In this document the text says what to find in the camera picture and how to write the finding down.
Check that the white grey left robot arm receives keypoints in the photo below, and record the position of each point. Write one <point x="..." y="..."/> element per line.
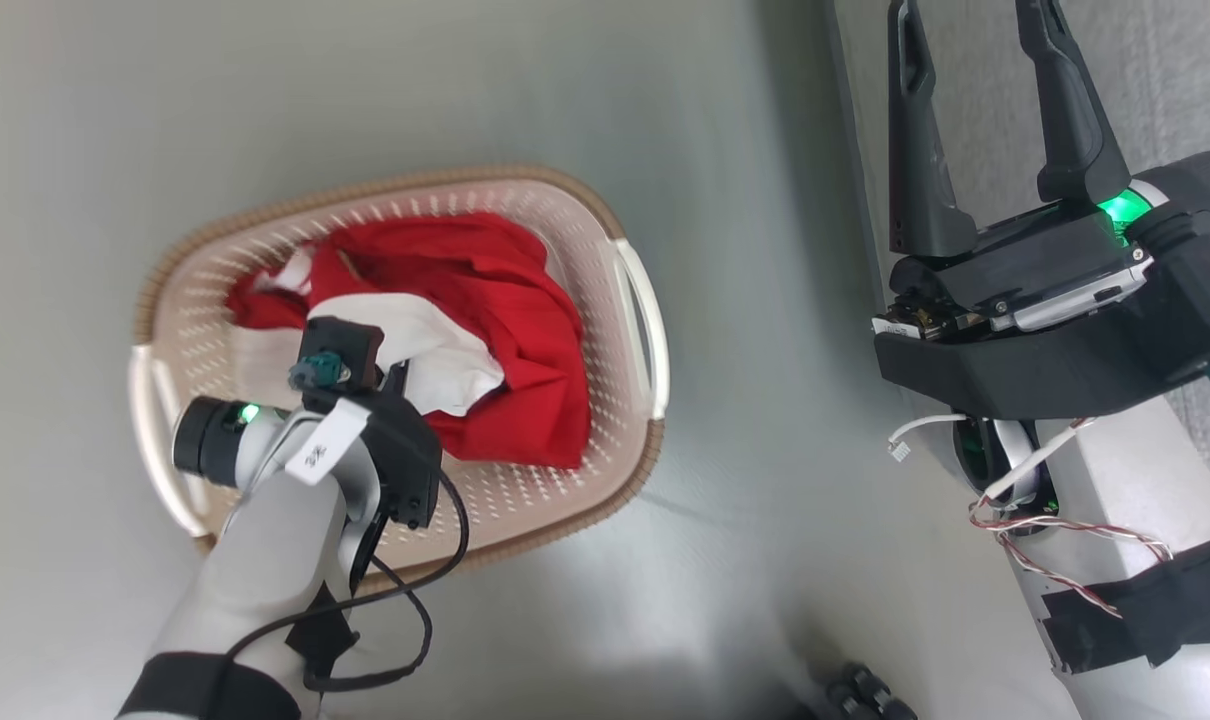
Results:
<point x="265" y="560"/>

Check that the black robot base wheels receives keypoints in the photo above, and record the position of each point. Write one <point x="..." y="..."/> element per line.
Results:
<point x="865" y="695"/>

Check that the teal left camera connector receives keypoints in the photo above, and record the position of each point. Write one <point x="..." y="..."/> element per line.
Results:
<point x="317" y="373"/>

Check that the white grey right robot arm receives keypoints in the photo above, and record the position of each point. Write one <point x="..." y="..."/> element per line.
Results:
<point x="1135" y="520"/>

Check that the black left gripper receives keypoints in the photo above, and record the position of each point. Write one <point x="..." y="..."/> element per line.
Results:
<point x="405" y="460"/>

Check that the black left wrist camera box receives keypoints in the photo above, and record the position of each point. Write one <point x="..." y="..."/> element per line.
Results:
<point x="350" y="340"/>

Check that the beige plastic laundry basket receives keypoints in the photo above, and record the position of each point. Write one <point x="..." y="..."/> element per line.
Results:
<point x="575" y="260"/>

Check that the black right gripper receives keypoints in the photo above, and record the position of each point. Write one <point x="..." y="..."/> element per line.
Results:
<point x="1025" y="350"/>

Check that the red and white garment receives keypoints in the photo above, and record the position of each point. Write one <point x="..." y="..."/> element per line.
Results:
<point x="505" y="320"/>

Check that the white paper label tag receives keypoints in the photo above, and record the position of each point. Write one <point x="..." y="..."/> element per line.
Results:
<point x="327" y="445"/>

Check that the grey fabric sofa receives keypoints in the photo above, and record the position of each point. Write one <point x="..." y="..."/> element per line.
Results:
<point x="975" y="60"/>

